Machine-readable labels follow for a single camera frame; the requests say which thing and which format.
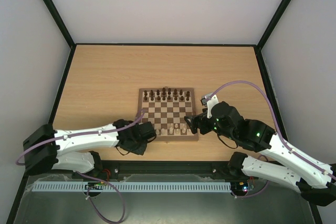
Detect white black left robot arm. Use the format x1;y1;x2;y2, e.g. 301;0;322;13
21;119;157;175

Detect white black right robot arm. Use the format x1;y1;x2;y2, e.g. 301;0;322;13
184;102;335;206

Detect wooden chess board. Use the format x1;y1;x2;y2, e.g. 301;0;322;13
138;87;198;142

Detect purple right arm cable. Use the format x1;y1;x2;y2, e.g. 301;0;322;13
209;80;336;199

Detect light blue cable duct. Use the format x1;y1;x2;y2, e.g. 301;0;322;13
31;182;232;193

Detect black frame post right rear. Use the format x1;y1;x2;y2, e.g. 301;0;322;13
257;0;308;49

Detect black frame post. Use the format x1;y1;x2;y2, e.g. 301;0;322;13
257;0;308;49
27;0;76;49

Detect black frame post left rear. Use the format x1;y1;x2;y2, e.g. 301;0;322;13
27;0;76;49

